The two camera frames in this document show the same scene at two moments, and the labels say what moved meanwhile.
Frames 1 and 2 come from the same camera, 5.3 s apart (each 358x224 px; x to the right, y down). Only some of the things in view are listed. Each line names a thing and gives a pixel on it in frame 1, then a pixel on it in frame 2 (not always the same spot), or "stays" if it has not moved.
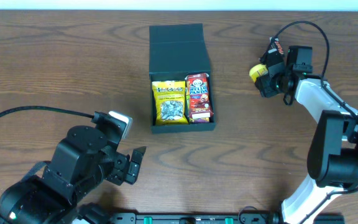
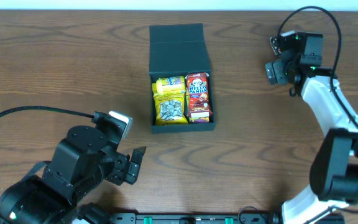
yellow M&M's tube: (258, 70) → (169, 85)
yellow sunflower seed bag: (170, 101) stays
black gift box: (174, 51) stays
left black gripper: (126, 169) stays
